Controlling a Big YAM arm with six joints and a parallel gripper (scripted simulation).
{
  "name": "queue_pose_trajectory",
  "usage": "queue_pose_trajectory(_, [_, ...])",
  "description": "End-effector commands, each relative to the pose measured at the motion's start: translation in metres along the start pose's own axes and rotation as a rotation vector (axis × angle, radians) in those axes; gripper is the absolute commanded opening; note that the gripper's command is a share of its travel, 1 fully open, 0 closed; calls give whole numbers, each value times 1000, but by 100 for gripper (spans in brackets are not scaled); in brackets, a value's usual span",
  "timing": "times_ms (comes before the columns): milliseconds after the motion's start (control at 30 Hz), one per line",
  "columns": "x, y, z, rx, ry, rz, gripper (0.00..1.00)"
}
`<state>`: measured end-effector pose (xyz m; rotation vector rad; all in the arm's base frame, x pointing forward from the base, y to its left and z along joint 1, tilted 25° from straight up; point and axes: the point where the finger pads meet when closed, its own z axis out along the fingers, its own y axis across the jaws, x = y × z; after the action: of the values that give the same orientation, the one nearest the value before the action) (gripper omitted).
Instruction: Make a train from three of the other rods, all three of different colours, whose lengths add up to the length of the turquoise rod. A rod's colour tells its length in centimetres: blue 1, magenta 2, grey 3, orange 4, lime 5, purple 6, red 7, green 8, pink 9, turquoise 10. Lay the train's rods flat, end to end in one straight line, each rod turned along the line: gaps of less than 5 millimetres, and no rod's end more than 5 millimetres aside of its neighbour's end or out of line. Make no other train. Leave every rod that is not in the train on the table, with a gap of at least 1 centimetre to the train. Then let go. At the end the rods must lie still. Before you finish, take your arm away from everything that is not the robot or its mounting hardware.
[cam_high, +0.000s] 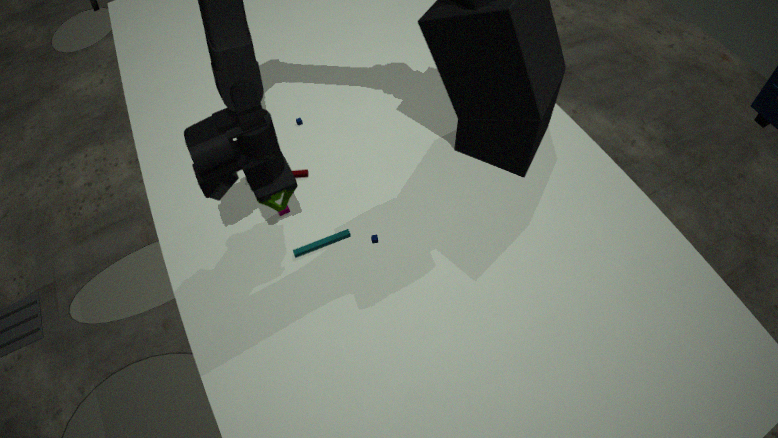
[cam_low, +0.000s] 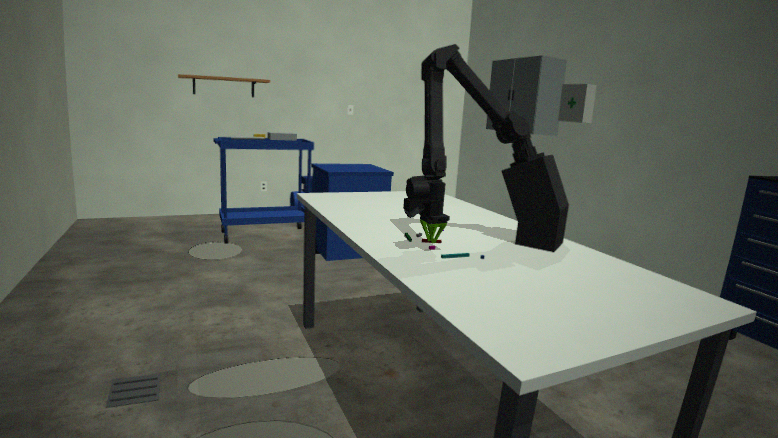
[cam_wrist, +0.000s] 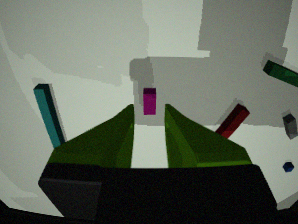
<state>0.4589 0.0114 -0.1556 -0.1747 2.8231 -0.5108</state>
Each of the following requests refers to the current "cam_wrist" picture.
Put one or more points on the dark grey rectangular bar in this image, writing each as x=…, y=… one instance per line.
x=290, y=126

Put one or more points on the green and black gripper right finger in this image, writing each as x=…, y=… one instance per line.
x=199, y=146

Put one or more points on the dark red rod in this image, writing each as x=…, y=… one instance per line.
x=233, y=121

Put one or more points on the small dark blue block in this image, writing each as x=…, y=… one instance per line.
x=288, y=167

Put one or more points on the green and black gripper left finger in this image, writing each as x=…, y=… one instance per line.
x=101, y=144

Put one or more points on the dark green rod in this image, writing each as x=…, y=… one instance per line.
x=284, y=74

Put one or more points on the magenta rectangular block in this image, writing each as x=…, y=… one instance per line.
x=149, y=101

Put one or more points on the turquoise rod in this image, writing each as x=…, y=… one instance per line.
x=46, y=106

